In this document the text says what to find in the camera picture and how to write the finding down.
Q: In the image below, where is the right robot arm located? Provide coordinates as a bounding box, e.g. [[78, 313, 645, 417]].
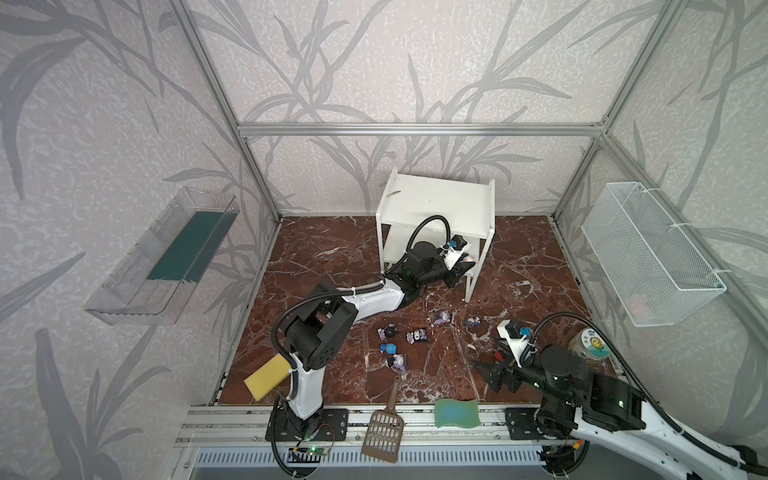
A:
[[474, 312, 767, 479]]

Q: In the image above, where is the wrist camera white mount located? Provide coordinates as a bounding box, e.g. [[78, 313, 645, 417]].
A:
[[497, 320, 534, 368], [439, 234, 468, 270]]

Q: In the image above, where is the purple dress Kuromi figure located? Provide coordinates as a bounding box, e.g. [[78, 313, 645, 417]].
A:
[[431, 310, 453, 326]]

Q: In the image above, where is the blue cup toy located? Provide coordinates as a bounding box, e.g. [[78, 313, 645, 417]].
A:
[[380, 343, 397, 355]]

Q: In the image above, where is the white two-tier metal shelf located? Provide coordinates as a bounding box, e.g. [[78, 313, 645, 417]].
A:
[[375, 171, 495, 301]]

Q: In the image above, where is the purple striped Kuromi figure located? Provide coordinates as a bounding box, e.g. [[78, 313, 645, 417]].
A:
[[386, 354, 407, 373]]

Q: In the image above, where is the round tape roll cartoon label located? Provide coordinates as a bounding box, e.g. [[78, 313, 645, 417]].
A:
[[568, 328, 612, 362]]

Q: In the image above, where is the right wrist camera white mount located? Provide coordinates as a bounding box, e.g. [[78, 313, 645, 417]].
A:
[[497, 320, 534, 368]]

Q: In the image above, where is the small grey bunny figure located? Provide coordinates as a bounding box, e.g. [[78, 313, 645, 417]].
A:
[[465, 317, 481, 330]]

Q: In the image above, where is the brown plastic litter scoop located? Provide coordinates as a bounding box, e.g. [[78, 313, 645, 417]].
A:
[[361, 376, 405, 464]]

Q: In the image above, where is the yellow green sponge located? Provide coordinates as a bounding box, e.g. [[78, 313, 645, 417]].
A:
[[244, 354, 291, 401]]

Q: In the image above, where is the purple bat Kuromi figure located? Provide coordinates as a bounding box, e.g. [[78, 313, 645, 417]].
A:
[[406, 328, 428, 344]]

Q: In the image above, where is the black Kuromi figure lying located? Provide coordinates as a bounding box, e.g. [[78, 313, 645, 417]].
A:
[[377, 323, 398, 341]]

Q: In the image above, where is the white wire mesh basket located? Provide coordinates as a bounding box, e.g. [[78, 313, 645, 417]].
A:
[[581, 182, 727, 328]]

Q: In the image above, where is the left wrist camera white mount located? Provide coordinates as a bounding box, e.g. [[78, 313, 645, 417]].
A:
[[439, 234, 468, 270]]

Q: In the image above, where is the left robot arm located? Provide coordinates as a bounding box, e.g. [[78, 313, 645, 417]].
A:
[[271, 215, 477, 422]]

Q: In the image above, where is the green wavy sponge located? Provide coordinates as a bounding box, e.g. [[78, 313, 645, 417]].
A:
[[434, 399, 481, 429]]

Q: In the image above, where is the clear plastic wall tray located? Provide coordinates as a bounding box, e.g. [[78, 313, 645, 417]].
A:
[[84, 187, 240, 326]]

